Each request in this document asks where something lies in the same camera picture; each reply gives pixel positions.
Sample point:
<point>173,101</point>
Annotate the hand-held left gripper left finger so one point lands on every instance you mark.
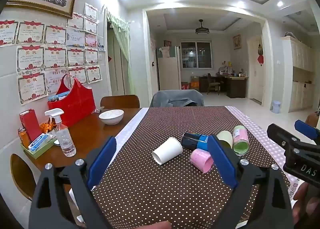
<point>102,160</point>

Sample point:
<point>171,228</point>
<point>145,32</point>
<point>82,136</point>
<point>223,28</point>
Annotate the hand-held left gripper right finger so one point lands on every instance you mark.
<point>222,161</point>

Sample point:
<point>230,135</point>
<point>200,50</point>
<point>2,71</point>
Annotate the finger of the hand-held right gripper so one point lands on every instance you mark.
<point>282,136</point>
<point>306,129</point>

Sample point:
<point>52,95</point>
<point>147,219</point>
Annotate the cream paper cup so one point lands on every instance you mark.
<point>226,137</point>

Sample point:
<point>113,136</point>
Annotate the pink and green paper cup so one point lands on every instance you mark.
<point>240,140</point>

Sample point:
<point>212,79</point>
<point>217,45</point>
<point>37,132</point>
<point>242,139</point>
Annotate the black and blue paper cup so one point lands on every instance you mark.
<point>193,141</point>

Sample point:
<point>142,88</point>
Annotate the white paper cup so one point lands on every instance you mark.
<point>167,151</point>

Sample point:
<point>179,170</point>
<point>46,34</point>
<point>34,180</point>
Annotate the person's right hand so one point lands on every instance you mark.
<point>307,201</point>

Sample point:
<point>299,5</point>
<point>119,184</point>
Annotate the person's left hand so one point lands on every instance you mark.
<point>156,225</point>

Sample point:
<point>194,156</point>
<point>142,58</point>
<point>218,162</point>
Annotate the light blue trash bin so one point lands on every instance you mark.
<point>276,107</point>

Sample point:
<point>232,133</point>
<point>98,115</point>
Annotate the clear spray bottle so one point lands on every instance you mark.
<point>65,141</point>

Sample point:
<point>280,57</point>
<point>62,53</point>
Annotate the white bowl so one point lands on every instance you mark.
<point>111,117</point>

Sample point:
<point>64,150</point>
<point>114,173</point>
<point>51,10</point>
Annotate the wooden chair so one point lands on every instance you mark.
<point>120,101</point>
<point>22,176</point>

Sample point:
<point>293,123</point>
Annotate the red tote bag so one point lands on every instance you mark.
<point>75,105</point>

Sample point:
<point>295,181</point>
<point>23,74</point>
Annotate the brown dotted tablecloth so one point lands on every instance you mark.
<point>160,189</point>

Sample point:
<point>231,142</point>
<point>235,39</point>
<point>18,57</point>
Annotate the orange snack packet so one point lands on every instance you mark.
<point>47,127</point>

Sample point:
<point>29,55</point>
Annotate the blue and white tissue packet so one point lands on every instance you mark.
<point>40,142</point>

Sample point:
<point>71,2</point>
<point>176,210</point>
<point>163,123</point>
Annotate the green tray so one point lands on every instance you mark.
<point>37,151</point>

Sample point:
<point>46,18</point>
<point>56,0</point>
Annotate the dark wooden desk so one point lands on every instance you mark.
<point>233,85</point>

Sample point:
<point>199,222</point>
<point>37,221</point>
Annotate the white door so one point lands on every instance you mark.
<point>255,69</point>

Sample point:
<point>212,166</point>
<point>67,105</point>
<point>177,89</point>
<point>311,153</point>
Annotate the chair with grey jacket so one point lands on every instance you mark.
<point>177,98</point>

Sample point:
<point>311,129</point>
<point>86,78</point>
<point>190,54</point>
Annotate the red box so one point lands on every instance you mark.
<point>31,124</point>

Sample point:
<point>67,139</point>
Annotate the cardboard boxes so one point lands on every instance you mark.
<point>193,83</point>

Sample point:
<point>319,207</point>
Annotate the red hanging door ornament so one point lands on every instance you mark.
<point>260,55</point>

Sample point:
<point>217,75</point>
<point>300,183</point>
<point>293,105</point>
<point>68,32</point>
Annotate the small framed picture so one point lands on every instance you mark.
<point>236,41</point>

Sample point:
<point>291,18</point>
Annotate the white refrigerator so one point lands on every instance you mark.
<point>168,69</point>

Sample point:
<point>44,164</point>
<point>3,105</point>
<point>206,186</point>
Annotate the window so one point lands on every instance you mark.
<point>196,54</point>

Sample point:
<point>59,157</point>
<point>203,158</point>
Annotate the green door curtain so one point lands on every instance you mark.
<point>121,41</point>

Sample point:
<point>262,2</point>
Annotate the dark ceiling fan lamp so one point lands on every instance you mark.
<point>202,30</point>

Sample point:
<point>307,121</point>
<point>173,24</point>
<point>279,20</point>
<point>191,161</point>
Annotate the cream wall cabinet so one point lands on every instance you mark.
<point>300,74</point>

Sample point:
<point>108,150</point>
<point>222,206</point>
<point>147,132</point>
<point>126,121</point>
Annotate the group of wall certificates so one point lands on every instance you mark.
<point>52,54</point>

